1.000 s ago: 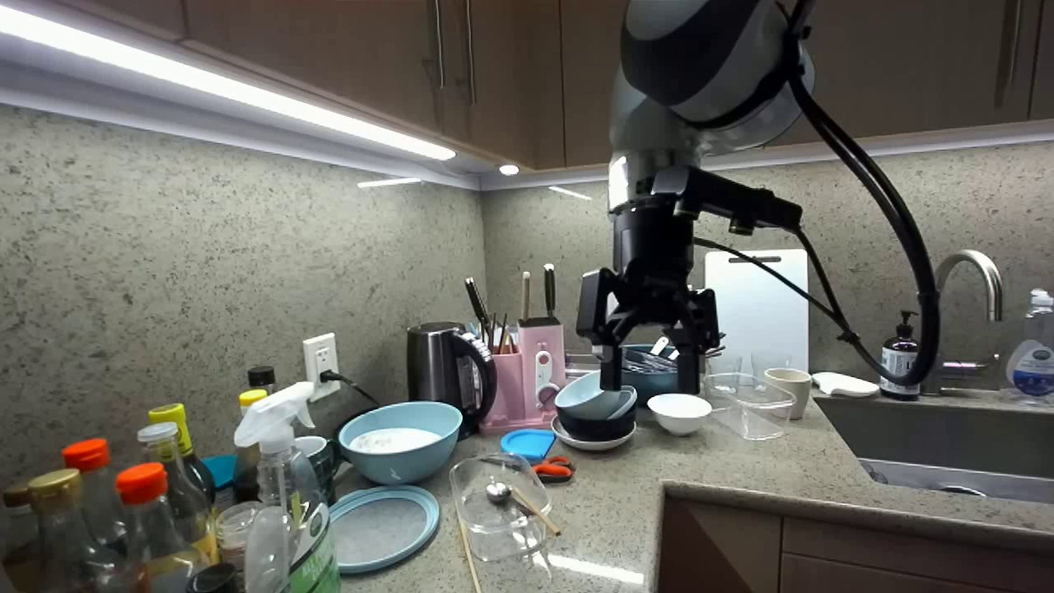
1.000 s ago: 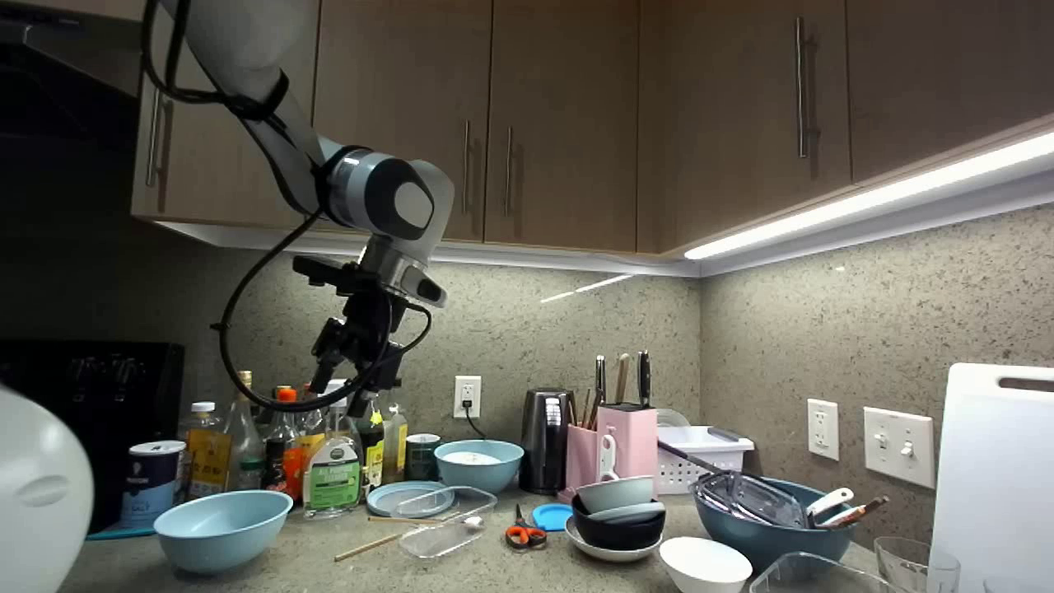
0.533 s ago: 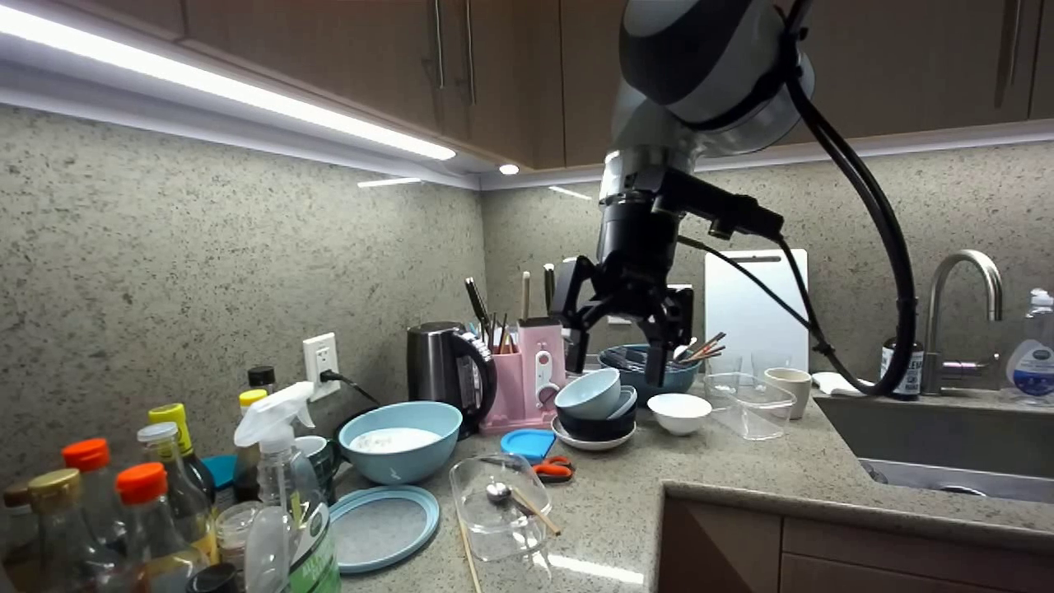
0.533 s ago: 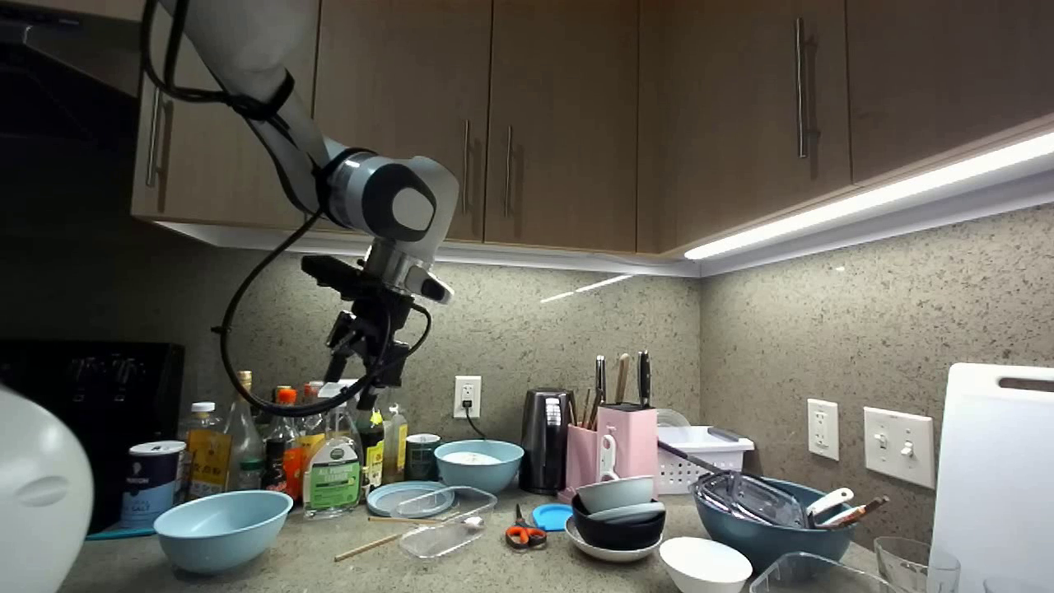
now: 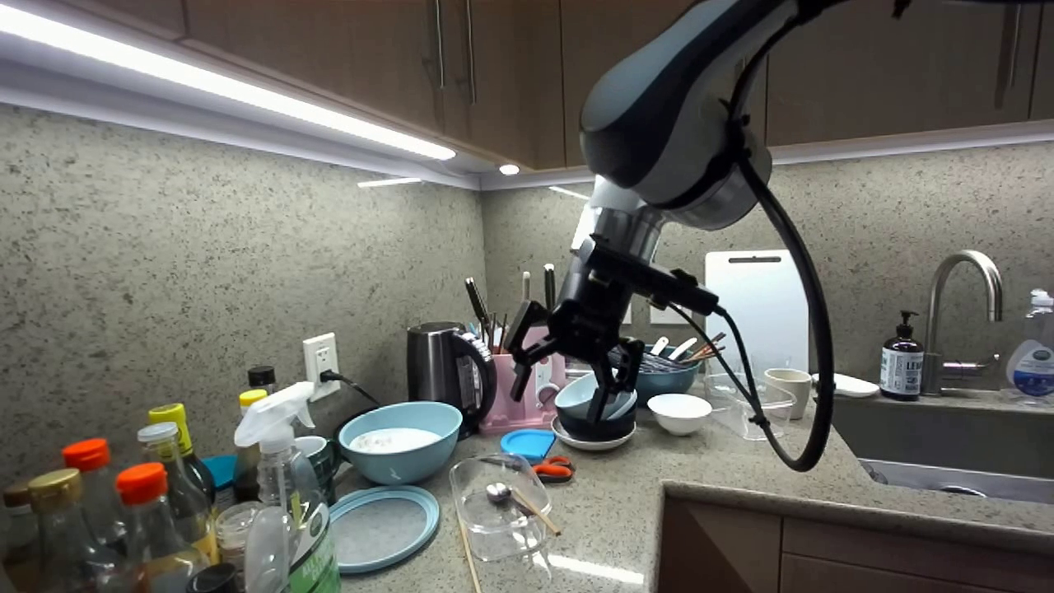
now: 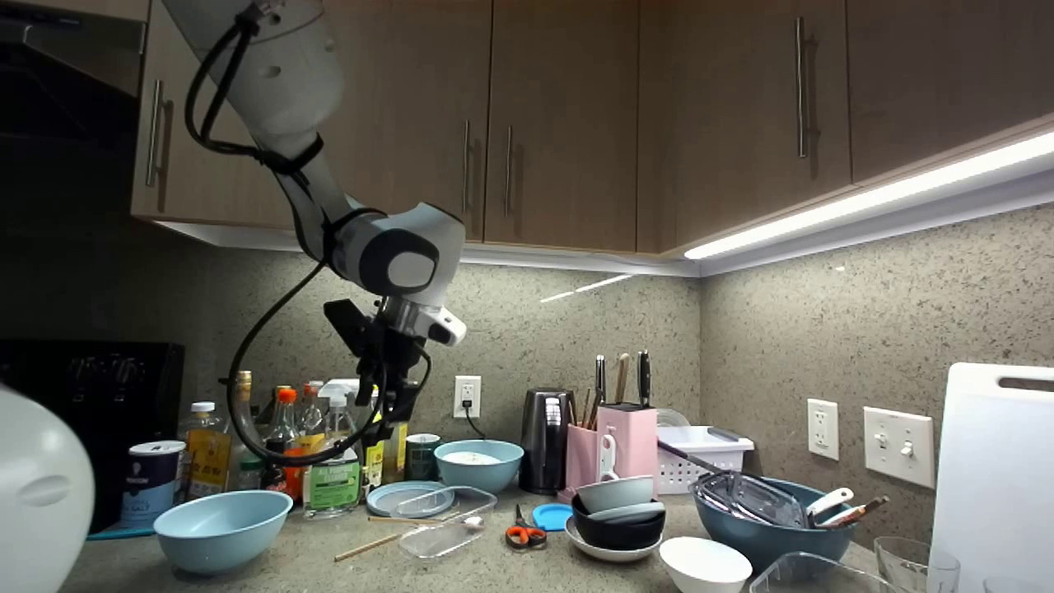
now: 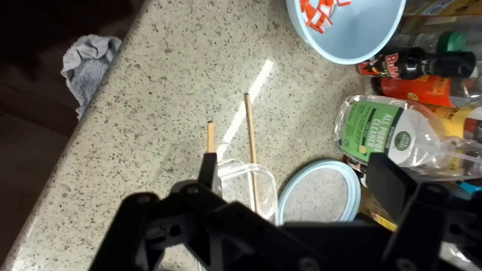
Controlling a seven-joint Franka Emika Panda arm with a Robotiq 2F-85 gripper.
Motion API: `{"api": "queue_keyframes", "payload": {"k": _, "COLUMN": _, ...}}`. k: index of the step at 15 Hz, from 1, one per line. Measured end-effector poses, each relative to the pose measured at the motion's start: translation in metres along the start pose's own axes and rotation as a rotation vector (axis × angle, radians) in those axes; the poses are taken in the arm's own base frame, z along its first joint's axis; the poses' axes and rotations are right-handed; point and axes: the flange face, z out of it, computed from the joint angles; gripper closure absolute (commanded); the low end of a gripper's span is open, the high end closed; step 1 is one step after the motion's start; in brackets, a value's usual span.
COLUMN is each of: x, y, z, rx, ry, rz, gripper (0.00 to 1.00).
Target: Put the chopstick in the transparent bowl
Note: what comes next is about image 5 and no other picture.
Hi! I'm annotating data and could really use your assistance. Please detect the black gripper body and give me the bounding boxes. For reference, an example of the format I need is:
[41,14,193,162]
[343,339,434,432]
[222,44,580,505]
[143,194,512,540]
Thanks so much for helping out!
[542,267,643,373]

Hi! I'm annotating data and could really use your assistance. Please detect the wooden chopstick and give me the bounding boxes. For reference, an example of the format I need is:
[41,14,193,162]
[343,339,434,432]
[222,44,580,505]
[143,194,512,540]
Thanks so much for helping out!
[456,515,487,593]

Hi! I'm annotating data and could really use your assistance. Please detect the large dark blue bowl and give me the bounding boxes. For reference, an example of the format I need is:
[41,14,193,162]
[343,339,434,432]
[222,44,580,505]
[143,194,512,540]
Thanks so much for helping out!
[634,351,701,405]

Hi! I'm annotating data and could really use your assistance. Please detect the grey blue bowl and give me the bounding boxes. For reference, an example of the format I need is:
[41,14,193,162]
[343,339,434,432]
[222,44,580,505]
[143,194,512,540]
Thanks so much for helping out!
[552,373,643,427]

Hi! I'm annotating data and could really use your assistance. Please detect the black bowl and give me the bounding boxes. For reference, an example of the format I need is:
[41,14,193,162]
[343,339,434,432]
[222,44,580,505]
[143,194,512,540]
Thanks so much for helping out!
[557,405,638,443]

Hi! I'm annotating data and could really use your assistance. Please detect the small white bowl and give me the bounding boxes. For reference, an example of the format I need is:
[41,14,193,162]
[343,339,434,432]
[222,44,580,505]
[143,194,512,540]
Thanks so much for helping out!
[646,392,716,437]

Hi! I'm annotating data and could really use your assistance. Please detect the light blue bowl white contents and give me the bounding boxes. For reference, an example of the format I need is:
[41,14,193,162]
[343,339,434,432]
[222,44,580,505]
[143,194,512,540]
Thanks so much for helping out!
[336,397,469,486]

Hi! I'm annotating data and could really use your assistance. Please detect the transparent glass bowl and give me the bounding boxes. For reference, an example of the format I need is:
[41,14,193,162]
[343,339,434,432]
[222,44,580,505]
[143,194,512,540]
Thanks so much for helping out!
[447,450,560,576]

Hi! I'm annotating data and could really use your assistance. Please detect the pink knife block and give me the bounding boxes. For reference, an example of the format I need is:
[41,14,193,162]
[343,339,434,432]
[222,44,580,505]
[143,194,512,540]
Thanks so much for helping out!
[477,345,569,435]

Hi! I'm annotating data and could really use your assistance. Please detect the white plate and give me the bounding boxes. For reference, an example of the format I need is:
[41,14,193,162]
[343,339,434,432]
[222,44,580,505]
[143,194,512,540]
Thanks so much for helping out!
[552,423,643,458]

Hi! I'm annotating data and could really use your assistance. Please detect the small blue lid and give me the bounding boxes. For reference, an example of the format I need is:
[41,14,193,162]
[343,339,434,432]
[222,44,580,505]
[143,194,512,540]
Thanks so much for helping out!
[498,425,560,464]

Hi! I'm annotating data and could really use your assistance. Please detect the metal spoon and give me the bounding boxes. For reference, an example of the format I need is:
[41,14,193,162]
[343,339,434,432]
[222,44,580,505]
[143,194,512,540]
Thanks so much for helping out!
[486,479,564,540]

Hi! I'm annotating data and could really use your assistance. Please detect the white cutting board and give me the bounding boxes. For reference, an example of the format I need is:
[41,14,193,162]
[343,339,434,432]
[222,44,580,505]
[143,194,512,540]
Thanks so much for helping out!
[701,248,814,379]

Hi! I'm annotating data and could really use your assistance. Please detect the clear plastic container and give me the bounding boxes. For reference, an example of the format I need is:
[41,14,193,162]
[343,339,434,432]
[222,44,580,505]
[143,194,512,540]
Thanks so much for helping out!
[706,369,800,443]

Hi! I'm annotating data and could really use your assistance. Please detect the white cup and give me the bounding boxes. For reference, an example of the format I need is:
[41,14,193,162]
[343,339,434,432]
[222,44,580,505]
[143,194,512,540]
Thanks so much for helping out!
[760,366,819,423]

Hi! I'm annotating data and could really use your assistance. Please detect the dark brown box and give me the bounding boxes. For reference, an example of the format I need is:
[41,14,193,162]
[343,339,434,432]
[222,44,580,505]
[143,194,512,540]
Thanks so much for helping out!
[307,379,384,442]

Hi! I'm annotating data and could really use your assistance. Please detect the light blue plate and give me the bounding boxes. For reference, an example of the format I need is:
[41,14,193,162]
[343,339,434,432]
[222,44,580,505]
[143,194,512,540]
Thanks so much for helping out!
[327,483,445,581]

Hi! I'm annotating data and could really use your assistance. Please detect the white cloth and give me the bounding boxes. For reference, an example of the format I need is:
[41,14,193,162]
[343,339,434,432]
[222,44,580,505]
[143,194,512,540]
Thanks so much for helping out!
[814,369,883,402]

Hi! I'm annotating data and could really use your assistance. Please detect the grey jar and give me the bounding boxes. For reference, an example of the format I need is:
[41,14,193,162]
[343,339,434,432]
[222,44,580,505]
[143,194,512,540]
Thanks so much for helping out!
[290,432,341,500]

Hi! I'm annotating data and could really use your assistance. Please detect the white spray bottle green label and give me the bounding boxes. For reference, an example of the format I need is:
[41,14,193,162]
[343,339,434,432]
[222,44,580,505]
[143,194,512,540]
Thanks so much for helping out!
[232,379,343,593]

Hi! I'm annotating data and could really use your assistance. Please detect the black capped bottle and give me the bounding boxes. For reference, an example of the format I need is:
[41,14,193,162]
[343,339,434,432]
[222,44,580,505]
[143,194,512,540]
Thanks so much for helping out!
[245,361,281,397]

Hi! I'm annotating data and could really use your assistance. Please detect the dark bottle yellow cap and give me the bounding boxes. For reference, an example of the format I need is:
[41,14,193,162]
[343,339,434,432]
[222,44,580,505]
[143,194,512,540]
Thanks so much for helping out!
[234,384,273,507]

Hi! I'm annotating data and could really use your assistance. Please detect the dark soap dispenser bottle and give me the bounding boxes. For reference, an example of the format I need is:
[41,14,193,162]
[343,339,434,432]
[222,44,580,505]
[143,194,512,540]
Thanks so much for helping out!
[878,305,930,402]

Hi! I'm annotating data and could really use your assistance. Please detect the brown wooden base cabinet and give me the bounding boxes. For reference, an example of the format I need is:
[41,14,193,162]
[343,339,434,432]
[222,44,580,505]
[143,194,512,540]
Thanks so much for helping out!
[657,491,1054,593]

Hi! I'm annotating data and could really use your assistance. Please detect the small clear bottle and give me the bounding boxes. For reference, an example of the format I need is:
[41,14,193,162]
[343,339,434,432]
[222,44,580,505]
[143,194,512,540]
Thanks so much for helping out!
[241,500,298,593]

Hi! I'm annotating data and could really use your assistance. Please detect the small blue object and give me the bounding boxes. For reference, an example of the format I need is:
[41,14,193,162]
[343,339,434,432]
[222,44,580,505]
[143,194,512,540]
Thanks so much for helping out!
[201,450,245,495]

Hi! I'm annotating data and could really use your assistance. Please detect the steel sink basin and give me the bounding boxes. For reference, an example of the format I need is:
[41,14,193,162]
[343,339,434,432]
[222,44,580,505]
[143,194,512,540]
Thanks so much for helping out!
[833,390,1054,507]

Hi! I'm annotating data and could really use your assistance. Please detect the clear jar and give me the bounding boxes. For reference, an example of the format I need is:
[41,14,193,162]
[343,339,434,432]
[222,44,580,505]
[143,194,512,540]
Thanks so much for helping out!
[212,498,266,576]

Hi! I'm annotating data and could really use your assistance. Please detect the brown wooden upper cabinet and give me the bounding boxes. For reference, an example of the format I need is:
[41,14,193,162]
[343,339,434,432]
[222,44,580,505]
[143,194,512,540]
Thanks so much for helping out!
[76,0,569,170]
[557,0,1054,170]

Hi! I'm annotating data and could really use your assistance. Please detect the yellow capped bottle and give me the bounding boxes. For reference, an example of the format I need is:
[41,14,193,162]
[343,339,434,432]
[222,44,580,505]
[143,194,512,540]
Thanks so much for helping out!
[145,397,222,505]

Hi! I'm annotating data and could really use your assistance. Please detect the steel kitchen faucet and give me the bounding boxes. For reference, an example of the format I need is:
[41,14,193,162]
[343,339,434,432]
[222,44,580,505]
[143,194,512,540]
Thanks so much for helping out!
[922,248,1009,397]

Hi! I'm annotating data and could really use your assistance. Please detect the clear pale capped bottle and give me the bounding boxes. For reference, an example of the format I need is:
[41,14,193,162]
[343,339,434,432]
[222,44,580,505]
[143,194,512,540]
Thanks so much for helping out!
[134,417,213,562]

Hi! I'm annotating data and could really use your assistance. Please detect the orange capped bottle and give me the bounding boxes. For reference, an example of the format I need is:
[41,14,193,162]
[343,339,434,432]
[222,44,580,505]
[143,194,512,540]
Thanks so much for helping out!
[112,458,197,593]
[59,435,131,553]

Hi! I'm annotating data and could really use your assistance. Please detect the clear spray bottle blue liquid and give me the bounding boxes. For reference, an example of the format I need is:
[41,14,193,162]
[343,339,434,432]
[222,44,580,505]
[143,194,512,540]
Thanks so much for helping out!
[1004,286,1054,409]

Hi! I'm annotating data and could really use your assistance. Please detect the under cabinet light strip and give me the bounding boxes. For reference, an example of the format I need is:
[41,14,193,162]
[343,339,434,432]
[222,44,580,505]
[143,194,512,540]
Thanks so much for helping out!
[0,4,462,163]

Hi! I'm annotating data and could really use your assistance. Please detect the gold capped bottle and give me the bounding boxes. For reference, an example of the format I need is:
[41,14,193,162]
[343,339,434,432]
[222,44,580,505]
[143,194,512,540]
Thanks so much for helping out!
[27,464,112,593]

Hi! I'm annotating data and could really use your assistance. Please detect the dark capped bottle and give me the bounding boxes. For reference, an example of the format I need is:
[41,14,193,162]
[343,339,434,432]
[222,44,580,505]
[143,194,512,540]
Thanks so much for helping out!
[0,479,47,593]

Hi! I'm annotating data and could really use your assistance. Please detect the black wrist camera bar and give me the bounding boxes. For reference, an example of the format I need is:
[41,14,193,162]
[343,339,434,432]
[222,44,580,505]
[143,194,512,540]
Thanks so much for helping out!
[589,240,725,318]

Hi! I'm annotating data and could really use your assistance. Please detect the brown handled utensil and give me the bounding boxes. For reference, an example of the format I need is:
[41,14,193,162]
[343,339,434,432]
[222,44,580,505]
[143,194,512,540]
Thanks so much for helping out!
[670,328,732,366]

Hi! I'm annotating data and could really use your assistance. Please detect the black power cord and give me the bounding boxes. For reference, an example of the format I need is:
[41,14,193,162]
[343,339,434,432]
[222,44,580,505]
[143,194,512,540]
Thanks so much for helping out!
[317,369,384,409]

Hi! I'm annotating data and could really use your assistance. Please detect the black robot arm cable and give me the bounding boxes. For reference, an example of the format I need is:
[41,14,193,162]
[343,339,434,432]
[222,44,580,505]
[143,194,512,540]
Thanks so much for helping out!
[657,0,839,475]

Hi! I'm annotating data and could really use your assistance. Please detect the white wall outlet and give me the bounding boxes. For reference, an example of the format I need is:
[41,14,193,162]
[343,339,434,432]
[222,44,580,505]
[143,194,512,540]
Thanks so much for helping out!
[301,328,343,384]

